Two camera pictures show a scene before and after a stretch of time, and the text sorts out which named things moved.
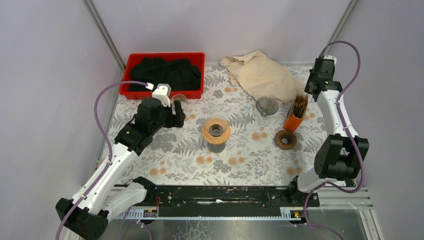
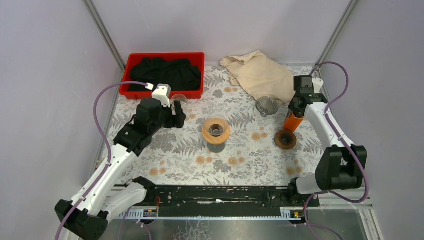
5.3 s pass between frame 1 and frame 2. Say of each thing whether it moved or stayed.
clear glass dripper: stayed
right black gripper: moved
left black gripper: stayed
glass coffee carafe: stayed
